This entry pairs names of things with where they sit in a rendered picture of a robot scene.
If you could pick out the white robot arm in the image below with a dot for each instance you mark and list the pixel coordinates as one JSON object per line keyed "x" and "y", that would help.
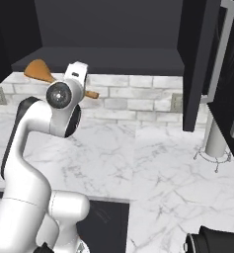
{"x": 26, "y": 184}

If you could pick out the dark open drawer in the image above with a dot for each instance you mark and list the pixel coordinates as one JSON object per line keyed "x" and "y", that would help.
{"x": 107, "y": 225}

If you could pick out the dark open cabinet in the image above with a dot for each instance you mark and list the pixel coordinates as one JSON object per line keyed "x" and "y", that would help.
{"x": 112, "y": 36}

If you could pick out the black round appliance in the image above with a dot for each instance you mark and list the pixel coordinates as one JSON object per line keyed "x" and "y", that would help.
{"x": 217, "y": 242}

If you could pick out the wooden spoon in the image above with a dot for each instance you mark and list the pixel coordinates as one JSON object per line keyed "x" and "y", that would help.
{"x": 38, "y": 69}

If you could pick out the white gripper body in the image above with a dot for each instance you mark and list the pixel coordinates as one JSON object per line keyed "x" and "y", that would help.
{"x": 80, "y": 67}

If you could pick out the white paper towel holder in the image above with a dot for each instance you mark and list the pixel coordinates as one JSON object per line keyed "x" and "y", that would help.
{"x": 215, "y": 138}

